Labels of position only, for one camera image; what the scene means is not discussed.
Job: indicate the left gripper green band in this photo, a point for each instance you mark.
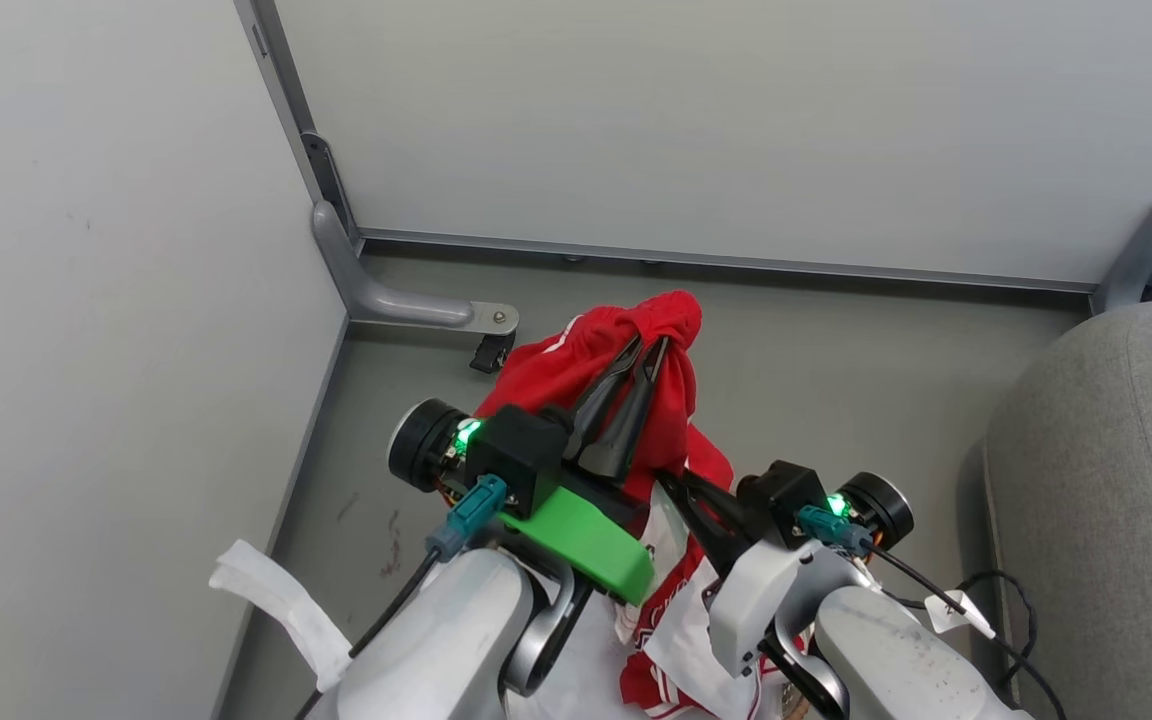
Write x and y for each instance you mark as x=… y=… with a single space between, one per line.
x=521 y=450

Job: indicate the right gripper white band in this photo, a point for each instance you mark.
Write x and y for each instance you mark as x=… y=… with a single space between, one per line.
x=771 y=590

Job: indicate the red and white garment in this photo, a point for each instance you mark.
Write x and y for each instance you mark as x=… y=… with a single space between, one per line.
x=556 y=375

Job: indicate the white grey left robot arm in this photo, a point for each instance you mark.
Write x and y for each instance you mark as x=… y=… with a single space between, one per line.
x=436 y=650

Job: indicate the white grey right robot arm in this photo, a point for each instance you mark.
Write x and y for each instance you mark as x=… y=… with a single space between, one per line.
x=896 y=660

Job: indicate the white basket liner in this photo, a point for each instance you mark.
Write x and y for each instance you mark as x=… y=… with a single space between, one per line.
x=281 y=600

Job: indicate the black caster wheel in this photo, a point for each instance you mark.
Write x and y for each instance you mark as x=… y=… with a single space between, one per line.
x=492 y=353

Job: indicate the grey partition foot with bolt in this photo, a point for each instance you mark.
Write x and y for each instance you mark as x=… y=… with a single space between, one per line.
x=386 y=300

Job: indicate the grey fabric sofa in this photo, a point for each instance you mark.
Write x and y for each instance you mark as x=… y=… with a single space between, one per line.
x=1106 y=500

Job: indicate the grey partition bottom rail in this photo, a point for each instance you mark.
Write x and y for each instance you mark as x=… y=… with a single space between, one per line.
x=736 y=260

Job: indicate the grey partition corner post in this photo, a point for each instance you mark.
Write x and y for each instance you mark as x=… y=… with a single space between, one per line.
x=281 y=80

